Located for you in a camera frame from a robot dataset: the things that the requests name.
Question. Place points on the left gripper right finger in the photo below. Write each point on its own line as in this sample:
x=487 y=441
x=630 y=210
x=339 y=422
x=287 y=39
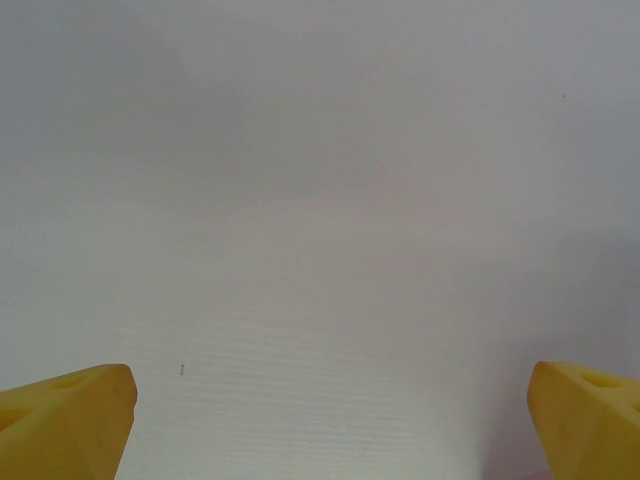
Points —
x=595 y=430

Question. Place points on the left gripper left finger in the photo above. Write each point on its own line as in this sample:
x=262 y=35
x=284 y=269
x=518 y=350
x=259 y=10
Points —
x=60 y=430

